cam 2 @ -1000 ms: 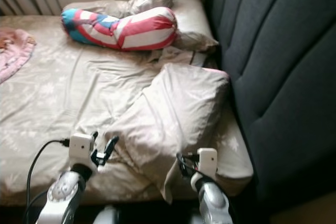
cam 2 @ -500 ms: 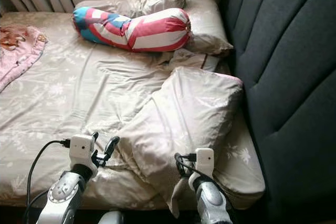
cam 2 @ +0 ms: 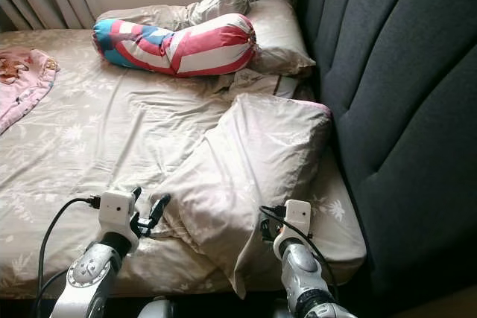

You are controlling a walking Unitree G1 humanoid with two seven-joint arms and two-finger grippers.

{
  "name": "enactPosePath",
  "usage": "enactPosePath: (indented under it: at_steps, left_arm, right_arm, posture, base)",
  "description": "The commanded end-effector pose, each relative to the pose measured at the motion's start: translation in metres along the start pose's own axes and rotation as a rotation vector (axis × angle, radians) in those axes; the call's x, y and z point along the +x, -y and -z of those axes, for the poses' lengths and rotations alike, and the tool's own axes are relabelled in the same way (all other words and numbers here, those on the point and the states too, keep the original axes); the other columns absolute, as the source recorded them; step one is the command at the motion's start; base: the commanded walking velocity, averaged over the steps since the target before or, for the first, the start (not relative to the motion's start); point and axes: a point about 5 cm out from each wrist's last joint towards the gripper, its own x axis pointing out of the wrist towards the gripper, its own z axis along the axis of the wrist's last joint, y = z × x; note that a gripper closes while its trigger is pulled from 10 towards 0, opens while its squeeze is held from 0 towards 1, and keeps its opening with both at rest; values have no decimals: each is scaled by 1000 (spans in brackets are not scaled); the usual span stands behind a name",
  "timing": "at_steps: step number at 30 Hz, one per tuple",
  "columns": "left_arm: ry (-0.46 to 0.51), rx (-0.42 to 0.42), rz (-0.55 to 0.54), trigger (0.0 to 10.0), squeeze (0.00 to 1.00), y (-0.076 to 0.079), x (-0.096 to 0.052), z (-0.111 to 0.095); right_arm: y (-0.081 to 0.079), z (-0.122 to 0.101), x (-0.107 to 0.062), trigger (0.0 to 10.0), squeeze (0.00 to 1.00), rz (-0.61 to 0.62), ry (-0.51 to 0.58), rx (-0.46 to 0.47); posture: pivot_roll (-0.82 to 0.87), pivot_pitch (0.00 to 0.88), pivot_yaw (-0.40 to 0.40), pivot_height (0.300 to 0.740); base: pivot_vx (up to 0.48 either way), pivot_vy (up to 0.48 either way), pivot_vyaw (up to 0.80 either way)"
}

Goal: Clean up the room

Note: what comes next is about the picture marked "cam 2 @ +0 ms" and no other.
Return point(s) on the small beige floral pillow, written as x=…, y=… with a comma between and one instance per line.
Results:
x=279, y=35

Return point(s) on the bed with beige floral sheet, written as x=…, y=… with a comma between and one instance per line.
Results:
x=104, y=147

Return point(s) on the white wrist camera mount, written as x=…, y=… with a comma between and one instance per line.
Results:
x=297, y=217
x=117, y=210

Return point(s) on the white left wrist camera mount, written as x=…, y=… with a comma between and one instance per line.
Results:
x=117, y=210

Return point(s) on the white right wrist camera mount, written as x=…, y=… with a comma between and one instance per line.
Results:
x=297, y=217

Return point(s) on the pink cartoon print blanket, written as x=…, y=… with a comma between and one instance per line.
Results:
x=22, y=83

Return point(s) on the large beige floral pillow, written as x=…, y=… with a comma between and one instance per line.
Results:
x=253, y=176

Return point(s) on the rumpled beige floral pillow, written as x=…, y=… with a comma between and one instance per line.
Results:
x=216, y=1

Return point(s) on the red white blue bolster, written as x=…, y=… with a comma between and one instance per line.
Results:
x=186, y=46

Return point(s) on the dark grey padded headboard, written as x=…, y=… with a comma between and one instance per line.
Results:
x=395, y=109

